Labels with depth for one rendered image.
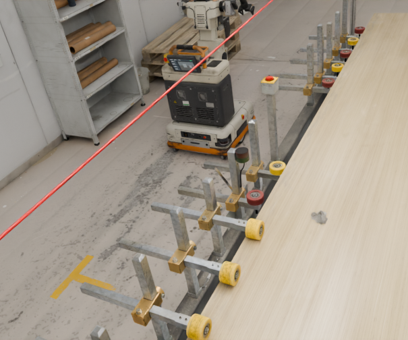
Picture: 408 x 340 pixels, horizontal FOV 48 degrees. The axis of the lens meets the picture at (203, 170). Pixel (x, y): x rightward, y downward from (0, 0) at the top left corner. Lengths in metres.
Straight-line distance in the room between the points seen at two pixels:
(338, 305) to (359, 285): 0.12
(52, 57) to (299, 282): 3.35
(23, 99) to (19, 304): 2.03
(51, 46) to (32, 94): 0.52
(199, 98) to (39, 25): 1.56
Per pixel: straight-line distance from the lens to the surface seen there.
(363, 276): 1.76
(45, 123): 4.78
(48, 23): 4.33
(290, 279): 1.73
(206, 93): 3.82
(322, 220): 1.94
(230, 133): 3.93
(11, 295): 3.40
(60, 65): 4.45
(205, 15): 3.96
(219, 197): 2.19
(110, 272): 3.22
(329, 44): 3.60
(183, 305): 1.97
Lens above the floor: 2.20
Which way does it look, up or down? 34 degrees down
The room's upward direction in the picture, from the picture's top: 10 degrees counter-clockwise
